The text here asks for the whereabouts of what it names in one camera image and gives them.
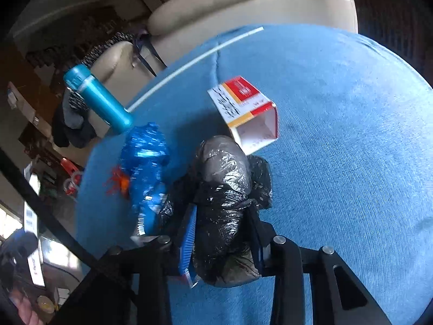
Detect orange wrapper scrap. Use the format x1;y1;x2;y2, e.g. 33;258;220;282
105;166;131;200

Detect black white spotted cloth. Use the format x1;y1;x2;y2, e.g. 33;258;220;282
68;32;136;112

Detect blue plastic bag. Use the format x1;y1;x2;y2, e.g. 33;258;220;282
120;122;171;236

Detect red plastic item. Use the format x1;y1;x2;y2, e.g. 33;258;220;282
60;157;83;195

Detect black strap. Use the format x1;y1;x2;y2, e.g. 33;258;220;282
0;147;136;298

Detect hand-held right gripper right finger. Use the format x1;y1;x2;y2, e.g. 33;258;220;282
248;206;393;325

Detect person's left hand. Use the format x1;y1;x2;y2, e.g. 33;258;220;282
8;291;46;325

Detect dark purple strap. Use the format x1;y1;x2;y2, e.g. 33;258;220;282
130;29;168;77

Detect blue table cloth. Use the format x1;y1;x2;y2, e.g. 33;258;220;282
75;24;433;325

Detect black plastic bag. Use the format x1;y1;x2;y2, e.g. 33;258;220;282
159;135;274;288

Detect dark grey clothes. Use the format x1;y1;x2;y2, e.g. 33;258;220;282
51;88;99;149

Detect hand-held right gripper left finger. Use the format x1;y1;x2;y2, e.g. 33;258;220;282
51;206;200;325

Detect white plastic straw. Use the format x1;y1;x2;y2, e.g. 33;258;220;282
127;26;264;112

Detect red and white carton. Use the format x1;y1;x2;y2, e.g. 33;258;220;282
207;76;278;154

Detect cream leather sofa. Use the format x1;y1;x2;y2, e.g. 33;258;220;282
51;0;358;156

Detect teal water bottle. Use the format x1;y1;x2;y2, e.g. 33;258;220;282
63;64;135;134

